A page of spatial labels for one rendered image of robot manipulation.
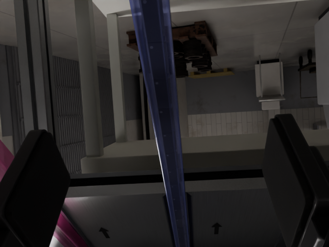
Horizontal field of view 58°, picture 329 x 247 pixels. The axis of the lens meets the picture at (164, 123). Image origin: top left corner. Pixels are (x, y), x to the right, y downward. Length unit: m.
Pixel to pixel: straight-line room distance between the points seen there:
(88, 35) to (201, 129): 8.01
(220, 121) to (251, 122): 0.83
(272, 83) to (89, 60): 6.17
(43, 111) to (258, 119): 8.04
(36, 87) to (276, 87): 6.32
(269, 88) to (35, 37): 6.30
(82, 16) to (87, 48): 0.07
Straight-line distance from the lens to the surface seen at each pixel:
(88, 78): 0.64
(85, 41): 0.65
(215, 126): 8.52
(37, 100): 0.52
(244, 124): 8.44
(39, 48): 0.53
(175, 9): 0.93
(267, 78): 6.69
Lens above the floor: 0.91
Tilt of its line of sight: 3 degrees up
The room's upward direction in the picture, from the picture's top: 176 degrees clockwise
